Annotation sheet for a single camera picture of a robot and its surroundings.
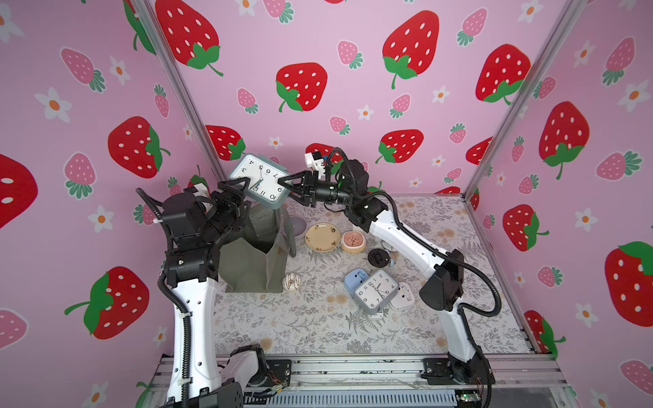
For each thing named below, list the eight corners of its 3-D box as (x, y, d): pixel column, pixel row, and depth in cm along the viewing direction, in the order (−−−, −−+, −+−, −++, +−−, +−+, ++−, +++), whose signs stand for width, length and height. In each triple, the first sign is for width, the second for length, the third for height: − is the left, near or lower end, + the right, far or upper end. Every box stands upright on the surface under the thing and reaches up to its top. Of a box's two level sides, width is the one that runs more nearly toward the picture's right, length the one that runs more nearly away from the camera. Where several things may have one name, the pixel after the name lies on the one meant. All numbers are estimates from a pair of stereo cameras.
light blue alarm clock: (339, 286, 94) (340, 281, 90) (354, 268, 99) (355, 262, 95) (353, 297, 91) (354, 291, 88) (368, 278, 96) (369, 272, 93)
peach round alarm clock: (341, 252, 103) (341, 248, 101) (341, 235, 109) (341, 230, 106) (365, 252, 103) (366, 248, 101) (364, 235, 109) (364, 230, 106)
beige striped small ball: (282, 290, 92) (281, 287, 90) (284, 275, 96) (283, 272, 94) (299, 290, 92) (298, 287, 90) (301, 275, 96) (300, 272, 94)
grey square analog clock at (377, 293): (372, 322, 85) (375, 316, 80) (351, 299, 90) (352, 292, 85) (399, 296, 91) (403, 288, 86) (378, 275, 96) (380, 267, 91)
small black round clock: (368, 270, 97) (369, 265, 94) (367, 254, 102) (368, 248, 99) (388, 270, 97) (390, 265, 94) (386, 254, 102) (387, 248, 99)
